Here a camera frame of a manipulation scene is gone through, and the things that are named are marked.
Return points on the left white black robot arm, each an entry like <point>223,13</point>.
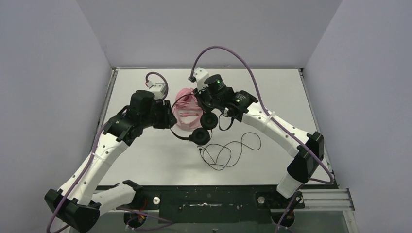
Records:
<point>76,202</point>

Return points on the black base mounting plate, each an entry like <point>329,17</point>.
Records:
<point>263,216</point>

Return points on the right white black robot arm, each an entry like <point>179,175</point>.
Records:
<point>306,149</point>

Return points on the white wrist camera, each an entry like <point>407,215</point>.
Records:
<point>199,76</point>
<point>158,89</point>

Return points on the pink over-ear headphones with cable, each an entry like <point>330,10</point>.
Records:
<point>186,110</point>

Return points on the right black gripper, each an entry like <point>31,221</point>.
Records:
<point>199,95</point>

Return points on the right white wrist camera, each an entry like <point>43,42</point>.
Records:
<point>199,76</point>

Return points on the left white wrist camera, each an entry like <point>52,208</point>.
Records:
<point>158,89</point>

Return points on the black on-ear headphones with cable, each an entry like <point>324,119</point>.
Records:
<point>202,136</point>

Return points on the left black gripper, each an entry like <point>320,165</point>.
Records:
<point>166,114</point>

